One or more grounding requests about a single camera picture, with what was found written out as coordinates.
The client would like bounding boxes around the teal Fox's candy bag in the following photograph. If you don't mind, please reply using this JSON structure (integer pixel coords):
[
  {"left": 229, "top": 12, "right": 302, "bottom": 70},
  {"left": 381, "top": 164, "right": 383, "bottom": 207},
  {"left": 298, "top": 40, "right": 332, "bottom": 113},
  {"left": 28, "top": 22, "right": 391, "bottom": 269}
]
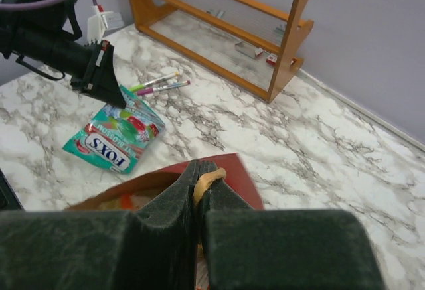
[{"left": 62, "top": 85, "right": 165, "bottom": 174}]

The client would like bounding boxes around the red brown paper bag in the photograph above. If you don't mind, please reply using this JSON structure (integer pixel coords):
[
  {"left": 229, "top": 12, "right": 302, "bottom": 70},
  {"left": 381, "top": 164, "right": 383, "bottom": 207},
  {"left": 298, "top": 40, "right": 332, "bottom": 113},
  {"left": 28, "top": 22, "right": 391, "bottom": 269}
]
[{"left": 64, "top": 153, "right": 265, "bottom": 290}]

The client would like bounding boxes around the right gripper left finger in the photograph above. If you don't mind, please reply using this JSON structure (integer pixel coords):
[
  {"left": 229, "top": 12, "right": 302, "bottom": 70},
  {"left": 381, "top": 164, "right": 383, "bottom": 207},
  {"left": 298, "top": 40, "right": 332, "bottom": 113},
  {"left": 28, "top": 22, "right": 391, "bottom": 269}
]
[{"left": 0, "top": 159, "right": 202, "bottom": 290}]

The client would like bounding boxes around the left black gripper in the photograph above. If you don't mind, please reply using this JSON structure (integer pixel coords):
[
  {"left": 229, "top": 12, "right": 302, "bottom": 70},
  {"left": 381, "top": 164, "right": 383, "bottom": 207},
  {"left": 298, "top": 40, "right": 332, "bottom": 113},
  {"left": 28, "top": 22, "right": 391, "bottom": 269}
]
[{"left": 70, "top": 40, "right": 126, "bottom": 108}]

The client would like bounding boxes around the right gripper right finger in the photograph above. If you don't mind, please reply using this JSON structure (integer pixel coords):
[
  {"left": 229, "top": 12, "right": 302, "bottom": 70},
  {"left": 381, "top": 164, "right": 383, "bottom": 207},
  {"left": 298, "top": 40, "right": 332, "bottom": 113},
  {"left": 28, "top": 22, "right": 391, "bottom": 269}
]
[{"left": 199, "top": 159, "right": 386, "bottom": 289}]

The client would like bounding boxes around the orange wooden rack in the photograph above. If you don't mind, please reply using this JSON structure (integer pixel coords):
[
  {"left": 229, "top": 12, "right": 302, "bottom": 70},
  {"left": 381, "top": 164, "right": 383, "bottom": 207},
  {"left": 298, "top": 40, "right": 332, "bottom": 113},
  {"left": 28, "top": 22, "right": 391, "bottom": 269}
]
[{"left": 129, "top": 0, "right": 314, "bottom": 102}]

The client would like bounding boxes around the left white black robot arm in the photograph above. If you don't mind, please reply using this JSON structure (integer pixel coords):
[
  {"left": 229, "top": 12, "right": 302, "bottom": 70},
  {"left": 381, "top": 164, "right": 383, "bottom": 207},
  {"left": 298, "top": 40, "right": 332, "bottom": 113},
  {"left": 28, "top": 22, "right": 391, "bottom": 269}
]
[{"left": 1, "top": 0, "right": 126, "bottom": 108}]

